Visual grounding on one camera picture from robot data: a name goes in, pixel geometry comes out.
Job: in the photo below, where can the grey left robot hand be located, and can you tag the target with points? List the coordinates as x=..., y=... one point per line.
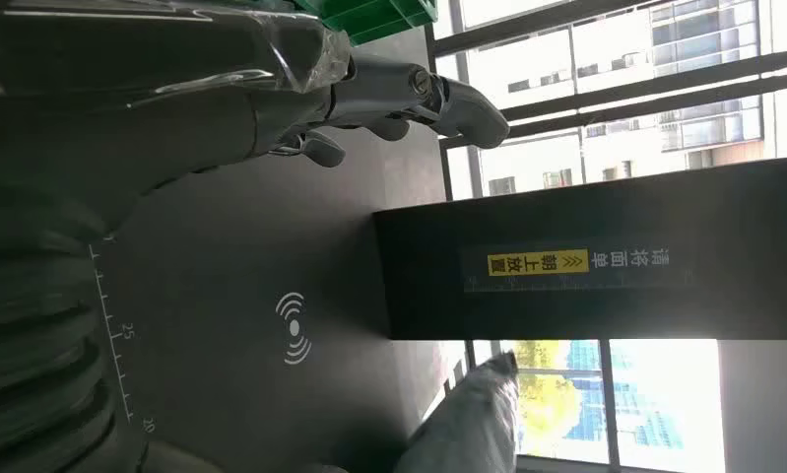
x=223, y=143

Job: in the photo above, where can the dark package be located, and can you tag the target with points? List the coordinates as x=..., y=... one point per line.
x=138, y=46

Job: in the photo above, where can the black weighing device with column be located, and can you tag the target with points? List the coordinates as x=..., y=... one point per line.
x=236, y=261

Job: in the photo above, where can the green plastic basket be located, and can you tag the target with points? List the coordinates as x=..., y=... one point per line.
x=373, y=16

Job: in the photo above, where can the yellow and black column label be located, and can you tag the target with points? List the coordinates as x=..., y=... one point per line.
x=536, y=262

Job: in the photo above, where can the light grey plastic bag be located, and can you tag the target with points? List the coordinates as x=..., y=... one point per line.
x=471, y=424

